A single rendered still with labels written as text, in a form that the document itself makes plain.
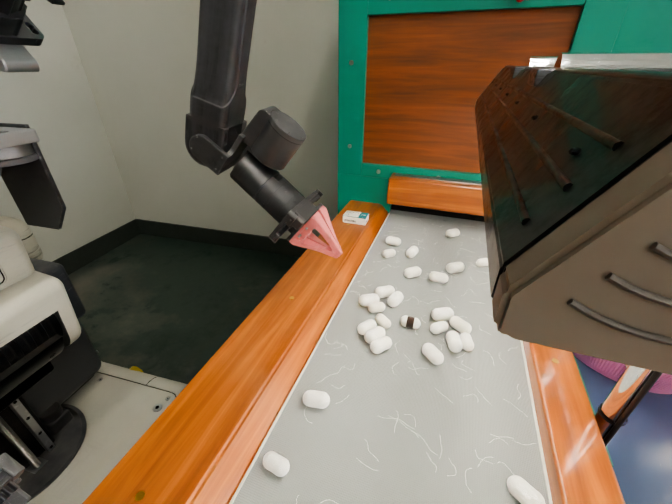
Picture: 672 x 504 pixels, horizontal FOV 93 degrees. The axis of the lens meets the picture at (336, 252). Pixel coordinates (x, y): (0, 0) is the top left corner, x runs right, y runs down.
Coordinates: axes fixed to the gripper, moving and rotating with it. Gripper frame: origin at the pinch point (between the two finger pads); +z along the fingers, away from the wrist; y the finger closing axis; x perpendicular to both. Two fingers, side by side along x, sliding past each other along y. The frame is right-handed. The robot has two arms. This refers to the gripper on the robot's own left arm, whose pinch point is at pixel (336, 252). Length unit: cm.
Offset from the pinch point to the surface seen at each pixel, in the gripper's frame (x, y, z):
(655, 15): -54, 47, 13
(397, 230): 6.3, 34.7, 11.0
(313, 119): 37, 125, -45
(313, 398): 5.0, -18.7, 9.3
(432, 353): -3.3, -6.4, 19.3
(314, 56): 15, 125, -62
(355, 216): 9.3, 29.7, 0.3
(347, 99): -5, 45, -22
